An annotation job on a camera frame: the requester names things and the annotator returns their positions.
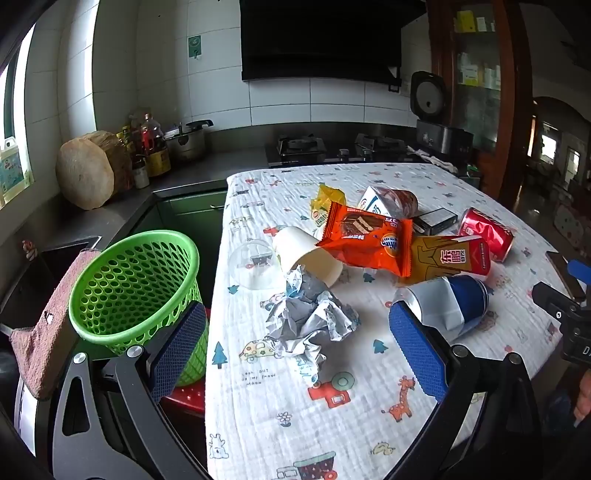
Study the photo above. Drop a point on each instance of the orange snack packet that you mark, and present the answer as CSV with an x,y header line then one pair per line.
x,y
364,240

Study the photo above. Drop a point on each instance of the green wall hook sticker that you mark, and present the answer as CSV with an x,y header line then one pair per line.
x,y
195,46

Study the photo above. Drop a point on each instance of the yellow snack wrapper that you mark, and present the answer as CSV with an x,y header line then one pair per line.
x,y
325,198

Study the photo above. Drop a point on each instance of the black cigarette box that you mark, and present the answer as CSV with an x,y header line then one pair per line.
x,y
434,221

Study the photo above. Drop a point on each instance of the black range hood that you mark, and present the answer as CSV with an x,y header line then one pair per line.
x,y
323,37

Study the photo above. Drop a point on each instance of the green perforated plastic basket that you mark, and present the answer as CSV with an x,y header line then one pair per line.
x,y
134,272

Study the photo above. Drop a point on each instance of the white paper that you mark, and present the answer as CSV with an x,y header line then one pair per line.
x,y
304,318

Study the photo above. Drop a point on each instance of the white rag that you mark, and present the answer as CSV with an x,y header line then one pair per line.
x,y
434,159

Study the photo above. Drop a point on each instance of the white paper cup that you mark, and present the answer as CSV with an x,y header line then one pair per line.
x,y
295,247

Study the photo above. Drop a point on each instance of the person's right hand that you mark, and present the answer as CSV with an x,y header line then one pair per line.
x,y
583,397

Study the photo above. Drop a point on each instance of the crushed blue and white can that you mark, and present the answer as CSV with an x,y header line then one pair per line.
x,y
443,304

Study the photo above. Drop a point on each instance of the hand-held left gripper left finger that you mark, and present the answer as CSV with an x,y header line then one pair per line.
x,y
180,350

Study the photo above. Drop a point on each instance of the wooden glass door cabinet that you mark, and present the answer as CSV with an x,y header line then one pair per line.
x,y
512,115

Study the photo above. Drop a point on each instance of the large cooking oil bottle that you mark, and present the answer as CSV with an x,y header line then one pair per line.
x,y
156,152

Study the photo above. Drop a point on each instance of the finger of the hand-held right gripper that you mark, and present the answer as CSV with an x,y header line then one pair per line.
x,y
551,297
580,270

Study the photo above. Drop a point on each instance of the kitchen sink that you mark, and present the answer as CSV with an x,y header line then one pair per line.
x,y
41,277

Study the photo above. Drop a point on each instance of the white milk carton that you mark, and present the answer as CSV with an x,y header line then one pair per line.
x,y
371,201

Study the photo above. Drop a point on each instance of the black gas stove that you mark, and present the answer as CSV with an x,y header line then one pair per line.
x,y
323,150

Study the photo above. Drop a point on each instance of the gold and red drink carton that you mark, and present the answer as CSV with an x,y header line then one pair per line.
x,y
452,258

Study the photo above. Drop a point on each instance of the round wooden chopping block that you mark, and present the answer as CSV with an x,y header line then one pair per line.
x,y
85,170

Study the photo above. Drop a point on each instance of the clear plastic cup pink residue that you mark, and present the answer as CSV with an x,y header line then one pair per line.
x,y
406,201

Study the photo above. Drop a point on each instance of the red soda can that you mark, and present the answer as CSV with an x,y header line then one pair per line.
x,y
487,233

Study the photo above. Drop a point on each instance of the printed white tablecloth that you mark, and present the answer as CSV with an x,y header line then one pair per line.
x,y
360,401

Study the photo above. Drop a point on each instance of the yellow capped seasoning bottle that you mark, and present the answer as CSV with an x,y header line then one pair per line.
x,y
125,138

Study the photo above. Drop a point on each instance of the green cabinet door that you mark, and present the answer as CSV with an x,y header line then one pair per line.
x,y
194,226

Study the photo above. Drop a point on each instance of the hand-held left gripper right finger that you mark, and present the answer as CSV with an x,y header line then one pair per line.
x,y
415,350

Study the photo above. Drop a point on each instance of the red plastic stool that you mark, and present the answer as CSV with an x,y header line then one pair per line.
x,y
187,399

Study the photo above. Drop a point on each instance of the clear plastic dome lid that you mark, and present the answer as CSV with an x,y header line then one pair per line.
x,y
251,265

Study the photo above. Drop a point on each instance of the pink cloth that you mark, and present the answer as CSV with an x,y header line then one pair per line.
x,y
51,332

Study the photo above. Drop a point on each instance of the black countertop appliance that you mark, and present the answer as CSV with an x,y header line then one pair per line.
x,y
443,138

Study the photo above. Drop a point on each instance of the steel pressure cooker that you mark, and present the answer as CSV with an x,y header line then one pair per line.
x,y
184,143

